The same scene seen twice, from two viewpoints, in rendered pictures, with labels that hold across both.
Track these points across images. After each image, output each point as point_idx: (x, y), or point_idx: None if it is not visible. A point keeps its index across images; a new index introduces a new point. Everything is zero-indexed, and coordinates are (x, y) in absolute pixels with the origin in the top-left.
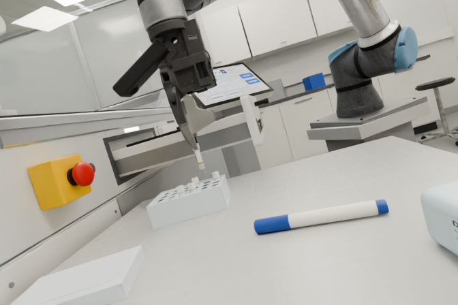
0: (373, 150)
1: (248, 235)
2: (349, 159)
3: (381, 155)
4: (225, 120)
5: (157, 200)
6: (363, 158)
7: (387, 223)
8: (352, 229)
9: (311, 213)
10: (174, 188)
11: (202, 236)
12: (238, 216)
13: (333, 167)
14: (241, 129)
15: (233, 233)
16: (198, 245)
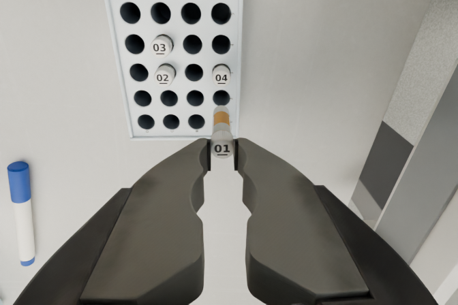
0: (246, 298)
1: (19, 150)
2: (237, 275)
3: (214, 296)
4: (449, 254)
5: None
6: (221, 284)
7: (11, 249)
8: (7, 231)
9: (15, 220)
10: (238, 5)
11: (37, 87)
12: (93, 137)
13: (218, 257)
14: (396, 249)
15: (34, 133)
16: (6, 86)
